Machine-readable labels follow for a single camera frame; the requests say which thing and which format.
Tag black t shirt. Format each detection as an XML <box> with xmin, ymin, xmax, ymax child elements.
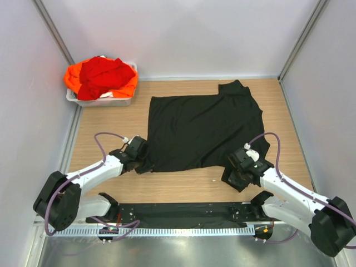
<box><xmin>146</xmin><ymin>80</ymin><xmax>264</xmax><ymax>172</ymax></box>

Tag white plastic basket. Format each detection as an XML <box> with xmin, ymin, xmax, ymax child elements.
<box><xmin>65</xmin><ymin>62</ymin><xmax>138</xmax><ymax>108</ymax></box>

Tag perforated metal cable rail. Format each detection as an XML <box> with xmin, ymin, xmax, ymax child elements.
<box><xmin>54</xmin><ymin>225</ymin><xmax>255</xmax><ymax>238</ymax></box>

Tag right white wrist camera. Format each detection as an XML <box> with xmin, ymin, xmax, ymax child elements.
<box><xmin>244</xmin><ymin>143</ymin><xmax>260</xmax><ymax>162</ymax></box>

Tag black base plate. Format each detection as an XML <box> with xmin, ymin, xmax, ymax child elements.
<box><xmin>86</xmin><ymin>202</ymin><xmax>275</xmax><ymax>229</ymax></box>

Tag red t shirt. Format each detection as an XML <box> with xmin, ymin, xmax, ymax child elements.
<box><xmin>77</xmin><ymin>56</ymin><xmax>136</xmax><ymax>101</ymax></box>

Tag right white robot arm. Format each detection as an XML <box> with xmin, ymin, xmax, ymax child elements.
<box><xmin>222</xmin><ymin>148</ymin><xmax>355</xmax><ymax>257</ymax></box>

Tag orange t shirt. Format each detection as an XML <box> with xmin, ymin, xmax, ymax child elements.
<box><xmin>63</xmin><ymin>58</ymin><xmax>139</xmax><ymax>100</ymax></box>

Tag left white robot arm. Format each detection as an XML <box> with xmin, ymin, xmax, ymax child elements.
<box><xmin>33</xmin><ymin>135</ymin><xmax>149</xmax><ymax>236</ymax></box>

